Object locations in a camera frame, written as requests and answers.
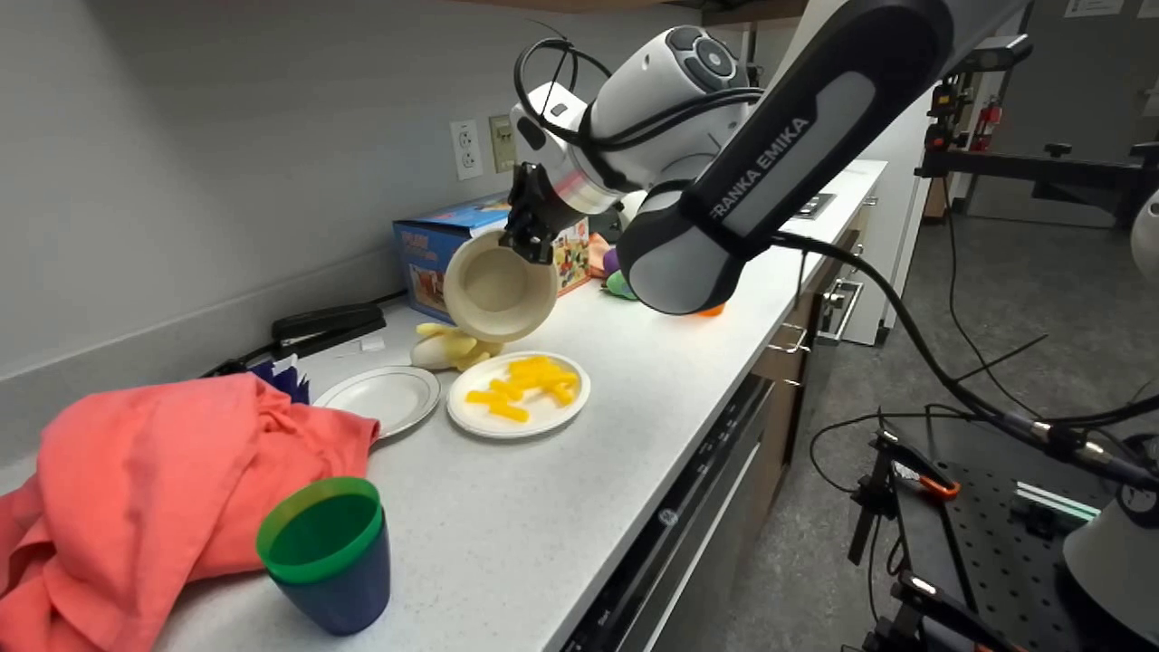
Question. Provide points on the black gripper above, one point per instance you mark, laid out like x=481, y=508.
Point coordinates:
x=543, y=200

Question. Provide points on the white bowl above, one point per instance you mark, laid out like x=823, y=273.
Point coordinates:
x=492, y=294

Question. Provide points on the yellow toy chips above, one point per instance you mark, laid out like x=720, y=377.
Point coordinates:
x=527, y=386

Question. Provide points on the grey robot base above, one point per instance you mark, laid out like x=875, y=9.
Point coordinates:
x=1116, y=583

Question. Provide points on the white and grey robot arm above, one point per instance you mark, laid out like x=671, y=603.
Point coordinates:
x=784, y=147

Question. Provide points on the large white plate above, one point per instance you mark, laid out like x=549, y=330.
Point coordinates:
x=481, y=420

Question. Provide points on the small white plate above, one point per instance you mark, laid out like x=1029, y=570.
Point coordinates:
x=379, y=400

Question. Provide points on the purple ball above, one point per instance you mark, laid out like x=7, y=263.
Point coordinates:
x=614, y=258

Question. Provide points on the toy food set box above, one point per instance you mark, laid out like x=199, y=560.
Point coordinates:
x=434, y=248

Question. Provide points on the yellow plush toy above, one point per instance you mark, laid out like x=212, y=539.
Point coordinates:
x=455, y=350

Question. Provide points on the small white paper scrap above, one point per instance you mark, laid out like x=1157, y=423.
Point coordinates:
x=375, y=345

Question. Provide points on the black stapler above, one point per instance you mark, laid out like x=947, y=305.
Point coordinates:
x=327, y=328

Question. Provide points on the dark blue plastic object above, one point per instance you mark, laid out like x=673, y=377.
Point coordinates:
x=284, y=381

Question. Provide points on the grey counter cabinet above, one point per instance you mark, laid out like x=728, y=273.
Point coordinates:
x=724, y=529

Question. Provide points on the green plastic cup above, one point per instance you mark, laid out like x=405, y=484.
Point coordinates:
x=321, y=539

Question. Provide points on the blue plastic cup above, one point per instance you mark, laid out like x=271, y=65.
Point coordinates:
x=346, y=608

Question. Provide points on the black tripod with orange clamp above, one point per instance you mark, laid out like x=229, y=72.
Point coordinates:
x=905, y=475

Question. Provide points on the coral pink cloth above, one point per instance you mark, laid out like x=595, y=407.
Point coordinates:
x=144, y=484

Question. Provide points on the red fire extinguisher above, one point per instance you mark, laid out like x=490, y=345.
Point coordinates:
x=991, y=124

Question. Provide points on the black perforated table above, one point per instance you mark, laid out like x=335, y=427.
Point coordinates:
x=999, y=568

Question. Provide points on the pale green tube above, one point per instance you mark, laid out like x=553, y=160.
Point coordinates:
x=1055, y=502

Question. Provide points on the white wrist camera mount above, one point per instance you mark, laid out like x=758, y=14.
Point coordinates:
x=588, y=193

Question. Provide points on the beige wall switch plate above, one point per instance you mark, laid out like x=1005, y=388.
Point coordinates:
x=502, y=142

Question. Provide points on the white wall outlet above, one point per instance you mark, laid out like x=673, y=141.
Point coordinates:
x=466, y=152

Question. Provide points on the black camera bar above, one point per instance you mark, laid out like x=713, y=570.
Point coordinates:
x=998, y=57

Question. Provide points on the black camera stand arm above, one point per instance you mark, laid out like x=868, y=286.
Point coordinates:
x=1026, y=164

